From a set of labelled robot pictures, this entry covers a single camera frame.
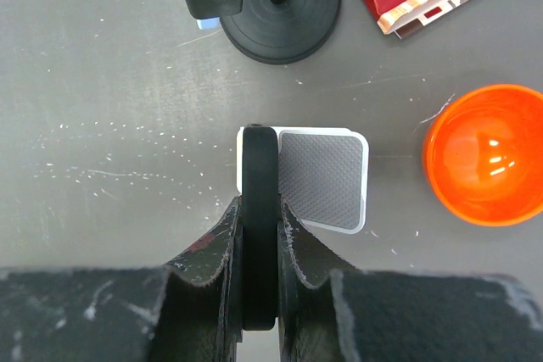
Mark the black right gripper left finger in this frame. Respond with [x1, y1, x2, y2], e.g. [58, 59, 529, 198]
[1, 198, 242, 361]

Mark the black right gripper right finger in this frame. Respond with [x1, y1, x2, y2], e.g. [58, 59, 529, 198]
[277, 203, 542, 361]

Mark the black smartphone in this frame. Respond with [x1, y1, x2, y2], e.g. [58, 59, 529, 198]
[242, 125, 279, 331]

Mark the white plastic phone stand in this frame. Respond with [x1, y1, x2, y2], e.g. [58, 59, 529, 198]
[235, 125, 370, 235]

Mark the black round-base phone stand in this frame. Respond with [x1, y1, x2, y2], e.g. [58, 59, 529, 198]
[210, 0, 341, 65]

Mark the orange plastic bowl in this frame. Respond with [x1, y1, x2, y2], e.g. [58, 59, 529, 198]
[421, 84, 542, 227]

